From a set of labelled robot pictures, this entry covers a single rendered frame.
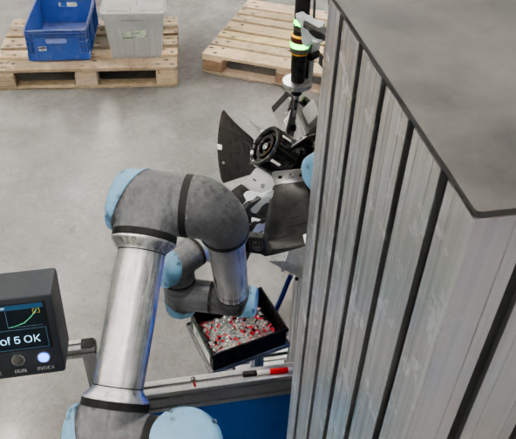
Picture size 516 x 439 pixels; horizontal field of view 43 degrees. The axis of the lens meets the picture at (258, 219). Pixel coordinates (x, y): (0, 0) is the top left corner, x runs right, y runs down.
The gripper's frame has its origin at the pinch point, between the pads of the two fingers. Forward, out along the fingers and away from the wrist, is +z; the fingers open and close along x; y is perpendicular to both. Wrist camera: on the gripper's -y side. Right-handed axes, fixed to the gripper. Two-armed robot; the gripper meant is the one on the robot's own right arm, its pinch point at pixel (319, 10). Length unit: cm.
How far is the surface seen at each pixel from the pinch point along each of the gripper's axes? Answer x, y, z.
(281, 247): -12, 50, -15
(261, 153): -4.7, 45.7, 16.5
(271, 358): 9, 159, 32
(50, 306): -64, 44, -22
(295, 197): -2.4, 47.3, -1.5
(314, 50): 3.6, 13.1, 7.9
